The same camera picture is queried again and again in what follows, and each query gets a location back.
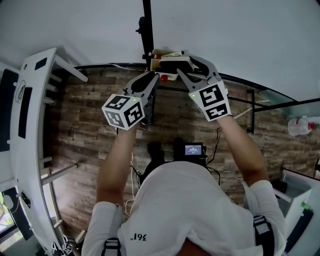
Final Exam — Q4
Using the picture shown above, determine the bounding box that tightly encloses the clear plastic bottle red cap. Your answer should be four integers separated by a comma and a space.
287, 115, 316, 137

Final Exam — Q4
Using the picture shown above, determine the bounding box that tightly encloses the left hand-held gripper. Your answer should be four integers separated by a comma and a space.
101, 71, 161, 131

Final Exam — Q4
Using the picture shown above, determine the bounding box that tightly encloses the white whiteboard box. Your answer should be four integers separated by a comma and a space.
150, 48, 195, 82

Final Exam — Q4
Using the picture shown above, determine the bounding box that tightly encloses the white t-shirt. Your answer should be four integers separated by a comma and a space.
81, 160, 288, 256

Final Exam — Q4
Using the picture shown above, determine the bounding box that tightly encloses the black keyboard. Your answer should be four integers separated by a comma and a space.
17, 86, 34, 140

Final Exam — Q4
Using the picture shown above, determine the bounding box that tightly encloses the person's right forearm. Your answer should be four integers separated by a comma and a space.
215, 113, 271, 188

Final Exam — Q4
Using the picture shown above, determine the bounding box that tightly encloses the black cable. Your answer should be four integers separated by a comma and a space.
205, 127, 223, 187

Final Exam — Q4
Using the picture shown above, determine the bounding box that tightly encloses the white storage cabinet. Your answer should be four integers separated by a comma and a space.
271, 167, 315, 254

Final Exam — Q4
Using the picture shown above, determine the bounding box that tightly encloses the small black desk device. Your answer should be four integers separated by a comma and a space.
20, 190, 32, 209

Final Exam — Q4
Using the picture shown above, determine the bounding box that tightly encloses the black framed glass table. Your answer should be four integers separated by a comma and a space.
159, 71, 320, 135

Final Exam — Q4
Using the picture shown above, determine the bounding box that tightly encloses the black stand pole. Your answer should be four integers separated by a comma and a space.
135, 0, 155, 69

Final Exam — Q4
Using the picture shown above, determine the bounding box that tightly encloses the black grey right harness strap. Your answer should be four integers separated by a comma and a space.
252, 214, 276, 256

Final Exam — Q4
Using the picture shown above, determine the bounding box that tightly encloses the black grey left harness strap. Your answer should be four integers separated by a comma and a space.
102, 236, 123, 256

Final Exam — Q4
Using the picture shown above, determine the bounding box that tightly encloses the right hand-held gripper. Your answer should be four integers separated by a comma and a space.
176, 56, 232, 123

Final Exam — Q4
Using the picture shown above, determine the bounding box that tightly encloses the black grey harness strap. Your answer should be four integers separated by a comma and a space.
102, 236, 123, 256
252, 214, 276, 256

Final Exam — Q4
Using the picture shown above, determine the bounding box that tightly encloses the small black screen device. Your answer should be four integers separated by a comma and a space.
184, 142, 207, 161

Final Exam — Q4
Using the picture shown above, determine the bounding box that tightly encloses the small black phone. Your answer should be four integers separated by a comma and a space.
34, 57, 48, 71

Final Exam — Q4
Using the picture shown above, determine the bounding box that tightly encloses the white computer mouse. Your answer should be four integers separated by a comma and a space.
2, 194, 15, 209

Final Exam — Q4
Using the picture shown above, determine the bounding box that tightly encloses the white desk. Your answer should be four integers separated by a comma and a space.
0, 47, 89, 256

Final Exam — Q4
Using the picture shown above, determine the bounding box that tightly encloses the person's left forearm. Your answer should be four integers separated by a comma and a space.
95, 124, 139, 209

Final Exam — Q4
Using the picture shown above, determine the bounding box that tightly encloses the black white patterned block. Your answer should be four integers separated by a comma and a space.
50, 234, 76, 256

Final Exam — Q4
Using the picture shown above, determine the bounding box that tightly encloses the black desk mat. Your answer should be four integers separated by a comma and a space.
0, 69, 20, 153

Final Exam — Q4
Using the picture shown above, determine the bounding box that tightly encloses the white cable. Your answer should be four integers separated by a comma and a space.
124, 152, 137, 216

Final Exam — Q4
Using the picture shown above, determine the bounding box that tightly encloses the black and white eraser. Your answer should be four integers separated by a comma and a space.
159, 56, 196, 75

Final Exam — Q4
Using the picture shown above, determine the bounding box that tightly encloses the white marker pen black cap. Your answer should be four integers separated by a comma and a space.
162, 50, 186, 57

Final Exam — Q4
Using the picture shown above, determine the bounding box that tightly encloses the person's black left shoe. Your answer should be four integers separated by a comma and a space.
146, 141, 166, 165

